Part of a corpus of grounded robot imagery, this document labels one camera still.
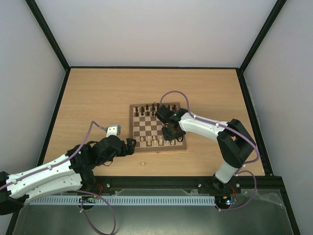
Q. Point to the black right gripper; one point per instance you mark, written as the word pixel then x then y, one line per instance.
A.
pixel 169 133

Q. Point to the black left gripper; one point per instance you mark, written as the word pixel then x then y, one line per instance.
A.
pixel 130 151

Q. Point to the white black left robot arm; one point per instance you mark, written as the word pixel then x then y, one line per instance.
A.
pixel 70 172

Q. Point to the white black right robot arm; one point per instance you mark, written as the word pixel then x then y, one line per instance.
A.
pixel 236 144

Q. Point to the wooden chess board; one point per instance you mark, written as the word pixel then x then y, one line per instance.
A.
pixel 144 123

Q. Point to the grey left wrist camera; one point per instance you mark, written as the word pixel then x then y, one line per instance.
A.
pixel 114 130

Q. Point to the light blue slotted cable duct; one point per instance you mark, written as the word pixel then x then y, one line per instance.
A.
pixel 128 200

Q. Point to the black front mounting rail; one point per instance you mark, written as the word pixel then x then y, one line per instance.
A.
pixel 110 184

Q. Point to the black right frame post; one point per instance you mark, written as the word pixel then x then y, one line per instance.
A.
pixel 278 6

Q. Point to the black frame post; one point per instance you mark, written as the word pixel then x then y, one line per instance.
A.
pixel 34 8
pixel 278 6

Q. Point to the black left frame post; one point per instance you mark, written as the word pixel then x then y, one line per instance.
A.
pixel 34 8

